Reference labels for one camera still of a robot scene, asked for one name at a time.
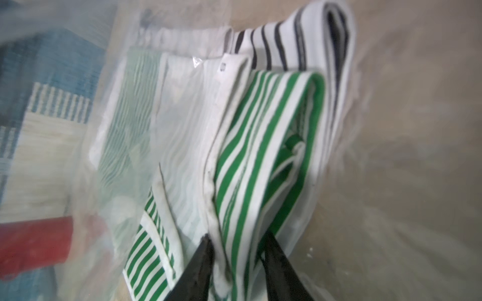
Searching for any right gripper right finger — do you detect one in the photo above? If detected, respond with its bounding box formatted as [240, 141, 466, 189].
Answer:
[261, 231, 314, 301]

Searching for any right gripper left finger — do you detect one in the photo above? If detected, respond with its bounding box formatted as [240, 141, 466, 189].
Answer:
[165, 234, 214, 301]

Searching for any green white striped garment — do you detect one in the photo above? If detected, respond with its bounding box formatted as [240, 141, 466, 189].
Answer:
[96, 47, 326, 300]

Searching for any clear vacuum bag blue zipper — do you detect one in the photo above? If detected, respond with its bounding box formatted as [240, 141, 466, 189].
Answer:
[0, 0, 482, 301]

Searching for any red pencil cup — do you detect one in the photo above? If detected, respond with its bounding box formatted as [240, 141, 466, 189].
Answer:
[1, 215, 107, 280]

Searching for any black white striped garment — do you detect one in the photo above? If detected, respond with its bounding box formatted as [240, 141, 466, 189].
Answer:
[228, 1, 356, 161]

